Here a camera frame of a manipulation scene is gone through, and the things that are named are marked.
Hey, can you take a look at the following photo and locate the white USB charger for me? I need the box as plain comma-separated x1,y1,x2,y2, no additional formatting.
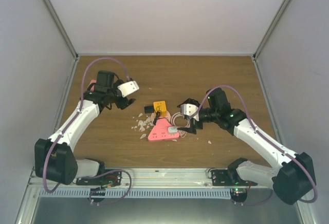
168,126,178,134

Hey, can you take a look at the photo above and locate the pink rectangular plug adapter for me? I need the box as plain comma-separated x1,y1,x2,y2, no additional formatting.
87,80,96,91

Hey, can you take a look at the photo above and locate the pink triangular power strip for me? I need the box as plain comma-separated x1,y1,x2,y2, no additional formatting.
148,118,180,142

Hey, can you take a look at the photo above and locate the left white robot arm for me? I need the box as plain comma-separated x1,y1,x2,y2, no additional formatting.
34,71,139,185

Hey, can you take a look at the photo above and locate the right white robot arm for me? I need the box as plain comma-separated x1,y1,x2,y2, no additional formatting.
178,85,318,205

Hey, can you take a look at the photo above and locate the round pink socket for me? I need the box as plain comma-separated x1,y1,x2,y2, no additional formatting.
151,111,171,123

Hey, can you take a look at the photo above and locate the yellow cube socket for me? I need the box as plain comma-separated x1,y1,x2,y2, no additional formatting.
153,101,167,117

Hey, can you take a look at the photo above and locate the black power adapter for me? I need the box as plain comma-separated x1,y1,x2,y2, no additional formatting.
144,105,154,114

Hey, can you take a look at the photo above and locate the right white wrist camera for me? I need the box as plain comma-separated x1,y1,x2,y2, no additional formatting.
180,103,199,121

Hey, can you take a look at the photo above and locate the pink coiled cable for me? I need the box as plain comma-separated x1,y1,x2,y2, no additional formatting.
171,112,192,139

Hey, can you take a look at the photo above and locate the black thin cable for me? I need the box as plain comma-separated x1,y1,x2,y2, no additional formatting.
153,105,162,126

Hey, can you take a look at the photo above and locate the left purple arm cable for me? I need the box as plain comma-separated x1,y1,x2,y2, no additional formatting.
43,57,132,194

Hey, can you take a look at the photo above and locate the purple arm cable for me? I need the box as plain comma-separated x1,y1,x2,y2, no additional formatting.
190,85,319,203
43,57,132,194

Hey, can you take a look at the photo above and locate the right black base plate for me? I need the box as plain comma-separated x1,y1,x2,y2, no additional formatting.
206,167,258,186

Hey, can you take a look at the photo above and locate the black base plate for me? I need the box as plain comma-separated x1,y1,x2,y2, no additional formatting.
206,167,258,186
76,169,122,188

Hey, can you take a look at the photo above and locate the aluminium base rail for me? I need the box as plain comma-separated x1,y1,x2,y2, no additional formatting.
28,167,276,189

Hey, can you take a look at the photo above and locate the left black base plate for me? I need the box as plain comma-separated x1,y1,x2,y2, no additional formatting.
76,169,122,188

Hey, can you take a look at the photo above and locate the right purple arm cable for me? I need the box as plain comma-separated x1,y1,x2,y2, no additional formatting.
190,85,319,203

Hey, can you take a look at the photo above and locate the slotted cable duct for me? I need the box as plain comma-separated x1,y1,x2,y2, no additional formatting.
39,188,231,200

